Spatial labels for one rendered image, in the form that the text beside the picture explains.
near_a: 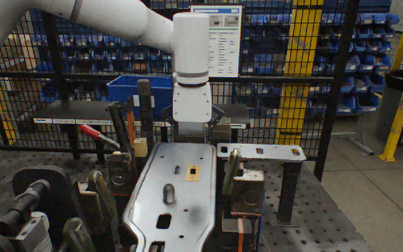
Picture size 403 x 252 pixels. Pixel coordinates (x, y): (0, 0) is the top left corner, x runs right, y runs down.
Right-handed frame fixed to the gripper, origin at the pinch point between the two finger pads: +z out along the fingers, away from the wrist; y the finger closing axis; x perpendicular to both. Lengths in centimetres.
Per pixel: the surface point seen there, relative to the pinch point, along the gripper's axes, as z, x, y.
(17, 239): -3.3, -42.2, -21.6
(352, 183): 113, 146, 124
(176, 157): 12.5, 9.4, -6.4
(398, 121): 72, 190, 174
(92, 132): -0.6, -0.7, -28.4
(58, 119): 10, 32, -58
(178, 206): 12.5, -14.9, -2.5
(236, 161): 3.4, -7.2, 11.8
